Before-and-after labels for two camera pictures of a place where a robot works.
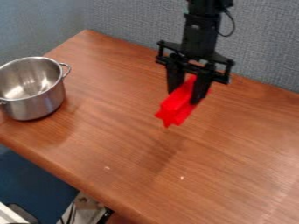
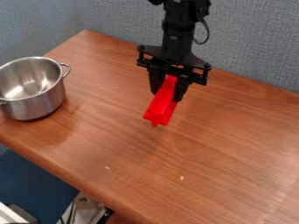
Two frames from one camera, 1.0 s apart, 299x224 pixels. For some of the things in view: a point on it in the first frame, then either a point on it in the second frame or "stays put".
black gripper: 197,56 -> 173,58
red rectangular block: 177,108 -> 164,106
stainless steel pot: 33,87 stays put
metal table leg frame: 85,211 stays put
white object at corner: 14,213 stays put
